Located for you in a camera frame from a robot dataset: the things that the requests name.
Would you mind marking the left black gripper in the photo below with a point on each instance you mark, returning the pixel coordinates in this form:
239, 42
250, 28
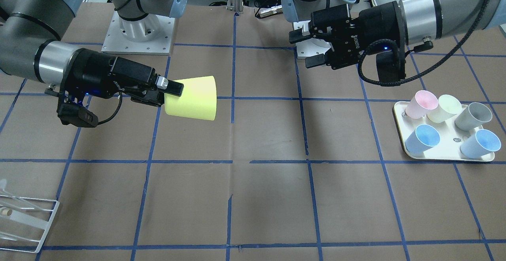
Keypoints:
378, 23

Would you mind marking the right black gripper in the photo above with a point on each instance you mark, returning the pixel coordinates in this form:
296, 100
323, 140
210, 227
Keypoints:
91, 72

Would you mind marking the yellow plastic cup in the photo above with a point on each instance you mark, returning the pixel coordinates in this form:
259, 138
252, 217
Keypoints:
198, 99

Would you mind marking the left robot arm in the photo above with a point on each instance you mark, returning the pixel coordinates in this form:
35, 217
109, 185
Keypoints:
406, 22

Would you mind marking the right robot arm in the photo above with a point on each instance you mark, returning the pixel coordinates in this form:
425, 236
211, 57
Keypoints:
31, 48

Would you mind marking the pink plastic cup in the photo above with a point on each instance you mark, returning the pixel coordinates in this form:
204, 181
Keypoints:
422, 103

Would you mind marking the blue cup near pink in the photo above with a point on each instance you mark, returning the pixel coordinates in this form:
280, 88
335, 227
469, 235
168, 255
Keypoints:
424, 137

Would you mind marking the cream plastic cup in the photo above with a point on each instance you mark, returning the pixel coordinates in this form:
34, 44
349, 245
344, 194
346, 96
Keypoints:
448, 106

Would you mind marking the grey plastic cup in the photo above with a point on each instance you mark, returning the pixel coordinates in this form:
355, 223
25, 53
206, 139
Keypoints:
475, 115

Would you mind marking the blue cup near grey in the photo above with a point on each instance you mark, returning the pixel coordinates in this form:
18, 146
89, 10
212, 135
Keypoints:
480, 144

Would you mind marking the cream plastic tray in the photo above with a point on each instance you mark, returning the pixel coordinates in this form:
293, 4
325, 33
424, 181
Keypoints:
451, 137

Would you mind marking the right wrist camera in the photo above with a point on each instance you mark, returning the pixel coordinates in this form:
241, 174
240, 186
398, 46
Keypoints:
75, 114

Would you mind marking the white wire cup rack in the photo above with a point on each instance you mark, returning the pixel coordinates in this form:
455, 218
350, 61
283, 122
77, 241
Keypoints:
25, 222

